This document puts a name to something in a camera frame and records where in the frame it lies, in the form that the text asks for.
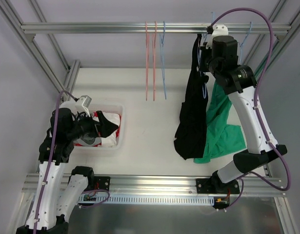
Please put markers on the green tank top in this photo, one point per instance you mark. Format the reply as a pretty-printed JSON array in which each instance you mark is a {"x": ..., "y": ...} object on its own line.
[{"x": 221, "y": 138}]

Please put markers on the white plastic basket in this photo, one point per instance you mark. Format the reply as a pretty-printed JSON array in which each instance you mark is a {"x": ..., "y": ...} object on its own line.
[{"x": 114, "y": 112}]

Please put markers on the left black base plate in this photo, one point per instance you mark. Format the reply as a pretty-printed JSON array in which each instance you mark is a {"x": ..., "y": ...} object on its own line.
[{"x": 102, "y": 182}]

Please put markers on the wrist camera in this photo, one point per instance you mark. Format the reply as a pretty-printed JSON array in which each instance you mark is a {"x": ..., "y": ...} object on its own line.
[
  {"x": 82, "y": 105},
  {"x": 215, "y": 31}
]

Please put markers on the white slotted cable duct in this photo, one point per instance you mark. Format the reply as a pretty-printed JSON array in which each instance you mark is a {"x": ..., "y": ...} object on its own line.
[{"x": 161, "y": 199}]

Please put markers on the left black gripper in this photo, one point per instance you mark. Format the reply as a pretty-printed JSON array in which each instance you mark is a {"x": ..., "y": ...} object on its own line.
[{"x": 95, "y": 126}]

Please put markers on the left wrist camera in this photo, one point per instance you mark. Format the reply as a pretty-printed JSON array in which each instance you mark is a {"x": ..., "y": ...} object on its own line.
[{"x": 82, "y": 105}]

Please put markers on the pink hanger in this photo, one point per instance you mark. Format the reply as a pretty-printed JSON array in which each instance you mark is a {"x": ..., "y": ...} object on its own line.
[
  {"x": 154, "y": 36},
  {"x": 147, "y": 61}
]

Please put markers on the aluminium front rail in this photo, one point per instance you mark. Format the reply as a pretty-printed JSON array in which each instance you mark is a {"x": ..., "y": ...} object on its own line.
[{"x": 181, "y": 185}]

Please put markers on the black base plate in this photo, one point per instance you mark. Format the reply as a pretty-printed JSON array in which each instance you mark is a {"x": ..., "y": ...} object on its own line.
[
  {"x": 203, "y": 186},
  {"x": 102, "y": 182}
]

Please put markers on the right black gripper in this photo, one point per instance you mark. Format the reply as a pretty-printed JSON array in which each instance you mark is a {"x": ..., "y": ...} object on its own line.
[{"x": 203, "y": 57}]

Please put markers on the grey tank top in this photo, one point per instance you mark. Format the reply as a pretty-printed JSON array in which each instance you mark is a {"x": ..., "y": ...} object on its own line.
[{"x": 89, "y": 141}]

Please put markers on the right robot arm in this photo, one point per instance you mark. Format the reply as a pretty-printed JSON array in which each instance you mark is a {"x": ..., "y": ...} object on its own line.
[{"x": 239, "y": 84}]

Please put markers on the aluminium hanging rail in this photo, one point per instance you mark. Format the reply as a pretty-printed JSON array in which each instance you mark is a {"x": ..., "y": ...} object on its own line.
[{"x": 140, "y": 27}]

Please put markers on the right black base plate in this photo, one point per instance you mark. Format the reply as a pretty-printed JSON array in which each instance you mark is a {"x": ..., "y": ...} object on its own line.
[{"x": 203, "y": 186}]

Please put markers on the blue hanger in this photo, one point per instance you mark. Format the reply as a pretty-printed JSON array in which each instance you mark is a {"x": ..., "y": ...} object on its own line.
[
  {"x": 162, "y": 59},
  {"x": 204, "y": 36},
  {"x": 241, "y": 44}
]

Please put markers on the black tank top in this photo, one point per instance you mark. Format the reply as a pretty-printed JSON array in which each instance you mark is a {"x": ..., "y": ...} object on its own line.
[{"x": 190, "y": 136}]

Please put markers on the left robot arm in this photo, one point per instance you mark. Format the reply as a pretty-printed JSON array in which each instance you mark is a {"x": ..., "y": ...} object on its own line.
[{"x": 51, "y": 212}]

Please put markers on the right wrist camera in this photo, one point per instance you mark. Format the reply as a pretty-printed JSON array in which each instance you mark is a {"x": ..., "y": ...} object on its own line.
[{"x": 215, "y": 31}]

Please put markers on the red tank top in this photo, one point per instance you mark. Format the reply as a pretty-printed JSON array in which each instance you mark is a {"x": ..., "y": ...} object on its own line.
[{"x": 118, "y": 132}]

